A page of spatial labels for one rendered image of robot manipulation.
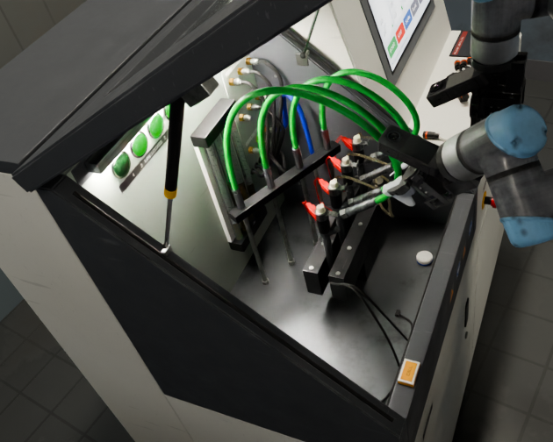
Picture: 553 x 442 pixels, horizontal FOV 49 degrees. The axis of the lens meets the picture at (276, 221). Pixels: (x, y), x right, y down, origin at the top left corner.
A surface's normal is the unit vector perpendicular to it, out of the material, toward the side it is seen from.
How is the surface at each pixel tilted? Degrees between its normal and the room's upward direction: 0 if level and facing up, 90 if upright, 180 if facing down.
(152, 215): 90
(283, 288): 0
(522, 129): 45
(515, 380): 0
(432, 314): 0
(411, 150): 17
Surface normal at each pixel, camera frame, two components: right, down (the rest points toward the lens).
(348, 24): 0.82, -0.02
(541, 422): -0.19, -0.71
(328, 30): -0.40, 0.69
